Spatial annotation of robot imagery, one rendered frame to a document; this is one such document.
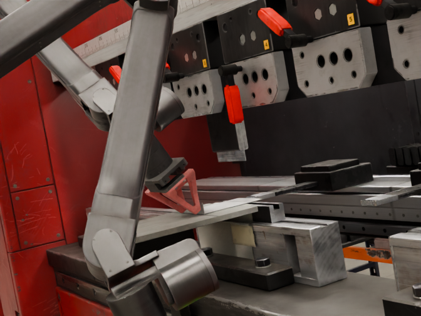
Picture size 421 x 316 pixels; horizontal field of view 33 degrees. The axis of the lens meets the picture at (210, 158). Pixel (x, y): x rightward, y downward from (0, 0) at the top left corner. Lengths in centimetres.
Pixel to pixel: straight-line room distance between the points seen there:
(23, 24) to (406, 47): 50
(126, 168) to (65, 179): 123
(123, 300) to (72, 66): 61
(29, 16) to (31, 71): 111
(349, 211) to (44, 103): 100
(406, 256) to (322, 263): 21
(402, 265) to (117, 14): 90
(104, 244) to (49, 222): 127
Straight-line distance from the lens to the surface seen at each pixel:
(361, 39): 97
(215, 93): 129
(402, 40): 91
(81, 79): 130
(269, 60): 113
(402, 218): 137
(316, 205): 156
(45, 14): 101
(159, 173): 125
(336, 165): 145
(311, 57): 105
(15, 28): 100
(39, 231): 210
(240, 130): 131
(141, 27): 99
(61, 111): 212
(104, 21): 171
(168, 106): 126
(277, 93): 113
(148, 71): 95
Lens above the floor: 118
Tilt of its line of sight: 4 degrees down
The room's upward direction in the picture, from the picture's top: 10 degrees counter-clockwise
